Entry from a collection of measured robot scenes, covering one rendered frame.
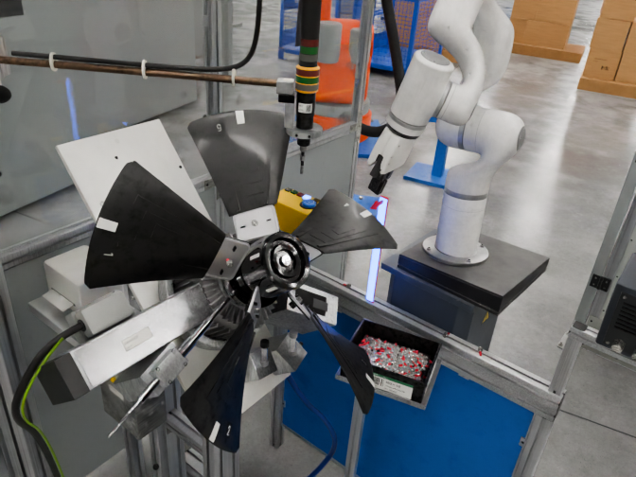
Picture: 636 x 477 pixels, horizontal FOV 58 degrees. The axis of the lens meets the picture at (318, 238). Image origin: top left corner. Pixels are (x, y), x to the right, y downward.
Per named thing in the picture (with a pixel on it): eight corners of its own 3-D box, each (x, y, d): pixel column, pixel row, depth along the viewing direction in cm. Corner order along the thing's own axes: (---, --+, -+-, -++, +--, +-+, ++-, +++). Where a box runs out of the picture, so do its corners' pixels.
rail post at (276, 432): (269, 443, 224) (275, 277, 185) (275, 437, 227) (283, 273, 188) (276, 449, 222) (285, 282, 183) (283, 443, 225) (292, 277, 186)
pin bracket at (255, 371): (227, 359, 130) (249, 353, 123) (245, 350, 133) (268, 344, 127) (237, 384, 129) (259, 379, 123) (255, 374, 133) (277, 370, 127)
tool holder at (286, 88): (273, 136, 107) (274, 84, 102) (277, 124, 113) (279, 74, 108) (321, 140, 107) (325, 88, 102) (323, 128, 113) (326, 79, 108)
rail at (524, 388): (274, 277, 185) (275, 256, 181) (283, 273, 188) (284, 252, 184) (553, 422, 139) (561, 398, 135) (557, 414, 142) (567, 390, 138)
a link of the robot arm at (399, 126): (404, 100, 125) (399, 113, 127) (382, 109, 119) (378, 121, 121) (435, 121, 122) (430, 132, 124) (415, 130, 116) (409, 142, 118)
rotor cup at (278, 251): (284, 304, 125) (324, 291, 116) (229, 314, 115) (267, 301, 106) (270, 239, 127) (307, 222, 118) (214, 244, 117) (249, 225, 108)
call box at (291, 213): (264, 227, 175) (265, 196, 170) (286, 216, 182) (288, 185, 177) (305, 246, 167) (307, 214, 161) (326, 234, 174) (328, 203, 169)
